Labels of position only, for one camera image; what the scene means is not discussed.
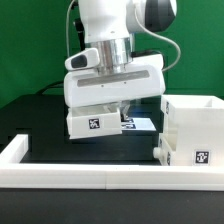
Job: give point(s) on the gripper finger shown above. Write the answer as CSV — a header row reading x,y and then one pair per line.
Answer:
x,y
124,107

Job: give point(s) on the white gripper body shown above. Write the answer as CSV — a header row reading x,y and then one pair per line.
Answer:
x,y
142,78

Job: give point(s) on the white drawer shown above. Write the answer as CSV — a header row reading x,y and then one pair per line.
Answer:
x,y
94,121
165,151

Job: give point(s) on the white drawer cabinet box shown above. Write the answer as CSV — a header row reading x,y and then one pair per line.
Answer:
x,y
196,125

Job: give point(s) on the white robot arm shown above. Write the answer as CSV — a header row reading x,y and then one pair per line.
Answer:
x,y
108,72

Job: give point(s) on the fiducial marker sheet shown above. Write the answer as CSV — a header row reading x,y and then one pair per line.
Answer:
x,y
139,124

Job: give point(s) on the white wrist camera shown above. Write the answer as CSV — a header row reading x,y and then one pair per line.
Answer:
x,y
88,58

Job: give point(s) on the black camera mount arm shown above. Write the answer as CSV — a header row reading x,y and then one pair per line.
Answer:
x,y
80,31

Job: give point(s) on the white U-shaped frame wall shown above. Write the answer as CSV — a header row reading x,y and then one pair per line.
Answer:
x,y
14,173

